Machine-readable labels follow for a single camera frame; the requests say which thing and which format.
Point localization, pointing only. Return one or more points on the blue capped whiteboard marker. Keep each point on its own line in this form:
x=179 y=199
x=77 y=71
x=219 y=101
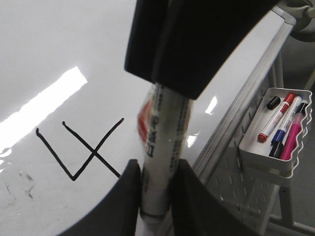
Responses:
x=277 y=140

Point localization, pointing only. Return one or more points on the red capped whiteboard marker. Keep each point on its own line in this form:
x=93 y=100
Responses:
x=275 y=118

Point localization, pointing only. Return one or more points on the pink highlighter marker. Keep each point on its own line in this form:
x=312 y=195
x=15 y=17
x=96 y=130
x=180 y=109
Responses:
x=295 y=129

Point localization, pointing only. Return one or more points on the white perforated pegboard panel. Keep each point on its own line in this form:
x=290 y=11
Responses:
x=220 y=168

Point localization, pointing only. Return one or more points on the white black whiteboard marker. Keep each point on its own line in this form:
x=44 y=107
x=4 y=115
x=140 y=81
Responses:
x=169 y=119

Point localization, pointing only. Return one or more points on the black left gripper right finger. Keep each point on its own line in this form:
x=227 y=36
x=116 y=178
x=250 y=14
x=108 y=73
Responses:
x=181 y=44

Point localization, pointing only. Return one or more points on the white plastic marker tray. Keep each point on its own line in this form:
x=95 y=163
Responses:
x=255 y=155

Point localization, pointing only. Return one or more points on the red round magnet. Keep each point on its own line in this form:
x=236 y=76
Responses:
x=143 y=121

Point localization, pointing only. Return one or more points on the white whiteboard with aluminium frame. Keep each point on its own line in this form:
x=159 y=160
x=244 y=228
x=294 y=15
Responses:
x=68 y=110

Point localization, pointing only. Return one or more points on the grey round stand joint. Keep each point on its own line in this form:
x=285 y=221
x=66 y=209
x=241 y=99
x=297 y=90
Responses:
x=304 y=13

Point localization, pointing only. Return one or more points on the loose black marker cap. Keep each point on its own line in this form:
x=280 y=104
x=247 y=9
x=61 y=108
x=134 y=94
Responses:
x=273 y=103

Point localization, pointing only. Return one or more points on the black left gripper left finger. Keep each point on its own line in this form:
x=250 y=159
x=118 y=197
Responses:
x=195 y=212

